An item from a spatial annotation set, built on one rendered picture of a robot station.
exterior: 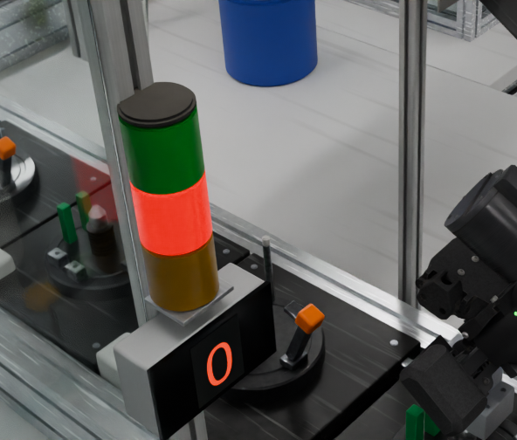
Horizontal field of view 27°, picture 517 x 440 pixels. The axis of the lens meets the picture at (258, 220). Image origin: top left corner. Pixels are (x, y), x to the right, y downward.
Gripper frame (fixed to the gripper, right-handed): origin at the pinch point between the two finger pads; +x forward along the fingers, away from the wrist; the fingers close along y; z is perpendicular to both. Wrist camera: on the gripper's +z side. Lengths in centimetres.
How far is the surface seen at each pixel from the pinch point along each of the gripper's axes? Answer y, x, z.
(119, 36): 19.4, -19.0, 31.2
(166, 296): 21.1, -6.0, 17.9
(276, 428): 6.1, 21.7, 3.9
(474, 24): -87, 52, 30
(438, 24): -87, 58, 34
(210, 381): 19.9, -0.6, 11.5
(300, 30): -60, 57, 45
